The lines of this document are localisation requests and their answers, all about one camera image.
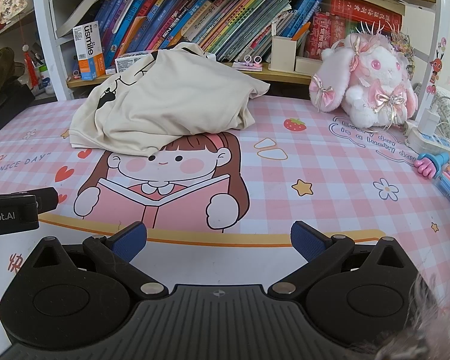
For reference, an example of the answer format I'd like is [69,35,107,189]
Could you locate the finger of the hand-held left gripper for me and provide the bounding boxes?
[20,187,59,214]

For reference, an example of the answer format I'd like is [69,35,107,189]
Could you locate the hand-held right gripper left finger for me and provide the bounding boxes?
[22,222,169,300]

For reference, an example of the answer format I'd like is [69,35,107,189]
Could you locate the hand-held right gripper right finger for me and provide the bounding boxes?
[267,221,417,299]

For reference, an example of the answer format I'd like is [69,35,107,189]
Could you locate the cream T-shirt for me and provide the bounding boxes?
[68,42,271,158]

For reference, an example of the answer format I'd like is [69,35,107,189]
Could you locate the pink checked printed desk mat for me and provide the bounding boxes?
[0,95,450,346]

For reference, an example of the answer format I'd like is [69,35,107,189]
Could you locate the black bag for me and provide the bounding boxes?
[0,80,36,136]

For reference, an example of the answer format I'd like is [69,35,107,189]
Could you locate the white bottle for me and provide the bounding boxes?
[37,64,55,92]

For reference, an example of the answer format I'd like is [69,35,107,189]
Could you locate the red tassel ornament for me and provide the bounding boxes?
[20,43,40,89]

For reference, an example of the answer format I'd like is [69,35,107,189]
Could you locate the pink hand toy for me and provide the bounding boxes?
[415,152,450,179]

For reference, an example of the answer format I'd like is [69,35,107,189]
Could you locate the fuzzy pale sleeve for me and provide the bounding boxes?
[375,274,450,360]

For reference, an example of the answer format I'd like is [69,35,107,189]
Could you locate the tall white orange box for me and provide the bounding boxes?
[72,21,106,81]

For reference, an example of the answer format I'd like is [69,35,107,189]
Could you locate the white power strip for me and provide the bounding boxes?
[404,127,450,160]

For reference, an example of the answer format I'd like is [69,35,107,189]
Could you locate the flat white orange box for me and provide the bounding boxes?
[114,50,158,74]

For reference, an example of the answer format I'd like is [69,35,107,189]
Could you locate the wooden white bookshelf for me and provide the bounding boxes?
[30,0,439,100]

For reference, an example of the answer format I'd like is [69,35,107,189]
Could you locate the white charger plug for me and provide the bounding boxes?
[418,108,440,136]

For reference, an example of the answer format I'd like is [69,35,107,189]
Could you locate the white pink plush bunny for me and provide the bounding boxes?
[309,32,419,127]

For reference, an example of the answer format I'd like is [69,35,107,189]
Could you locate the small cream box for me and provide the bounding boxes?
[294,56,323,76]

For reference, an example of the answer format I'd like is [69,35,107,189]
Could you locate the grey leaning book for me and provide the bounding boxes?
[56,0,109,38]

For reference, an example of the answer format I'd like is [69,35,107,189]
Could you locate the small beige cardboard box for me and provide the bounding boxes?
[269,35,298,73]

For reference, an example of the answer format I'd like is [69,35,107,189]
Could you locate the pink scissors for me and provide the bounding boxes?
[232,54,264,70]

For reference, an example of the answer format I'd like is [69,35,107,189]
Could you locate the red patterned book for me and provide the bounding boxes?
[307,12,347,61]

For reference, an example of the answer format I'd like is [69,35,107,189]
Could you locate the red thick dictionary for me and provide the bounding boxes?
[330,0,404,31]

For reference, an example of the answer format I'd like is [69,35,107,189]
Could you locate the row of colourful books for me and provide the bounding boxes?
[97,0,323,62]

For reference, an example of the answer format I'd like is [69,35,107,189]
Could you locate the deer wall sticker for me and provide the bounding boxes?
[427,37,448,96]

